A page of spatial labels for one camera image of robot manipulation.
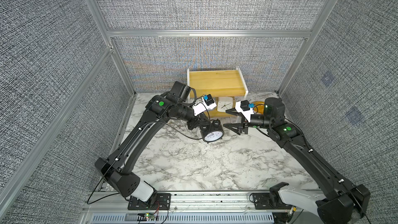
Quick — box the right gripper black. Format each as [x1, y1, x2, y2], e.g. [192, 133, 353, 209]
[225, 106, 276, 136]

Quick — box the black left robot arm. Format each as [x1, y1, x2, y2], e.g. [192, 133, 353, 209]
[95, 82, 210, 205]

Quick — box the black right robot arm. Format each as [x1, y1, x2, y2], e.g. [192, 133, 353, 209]
[224, 97, 371, 224]

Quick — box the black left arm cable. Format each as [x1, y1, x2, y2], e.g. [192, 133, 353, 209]
[86, 108, 212, 205]

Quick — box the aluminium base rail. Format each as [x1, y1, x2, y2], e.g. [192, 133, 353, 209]
[83, 189, 340, 224]

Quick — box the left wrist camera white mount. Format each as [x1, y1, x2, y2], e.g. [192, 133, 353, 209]
[192, 94, 217, 116]

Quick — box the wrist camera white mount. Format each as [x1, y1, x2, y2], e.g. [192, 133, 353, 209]
[192, 94, 217, 116]
[235, 100, 255, 122]

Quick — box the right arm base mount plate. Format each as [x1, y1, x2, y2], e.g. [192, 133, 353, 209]
[249, 192, 292, 210]

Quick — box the small white square alarm clock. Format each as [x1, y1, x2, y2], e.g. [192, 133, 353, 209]
[217, 96, 234, 113]

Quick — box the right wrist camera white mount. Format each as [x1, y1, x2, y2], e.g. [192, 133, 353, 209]
[235, 100, 255, 122]

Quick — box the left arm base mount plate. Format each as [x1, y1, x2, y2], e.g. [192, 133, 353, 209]
[127, 193, 171, 211]

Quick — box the white cutting board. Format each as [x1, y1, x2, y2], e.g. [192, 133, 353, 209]
[245, 99, 280, 144]

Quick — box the white and wood shelf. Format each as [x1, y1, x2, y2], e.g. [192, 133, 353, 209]
[187, 67, 248, 118]

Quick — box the black twin bell alarm clock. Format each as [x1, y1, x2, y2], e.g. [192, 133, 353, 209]
[200, 119, 224, 143]

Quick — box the oval bread loaf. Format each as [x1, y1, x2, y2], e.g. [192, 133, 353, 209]
[253, 101, 266, 115]

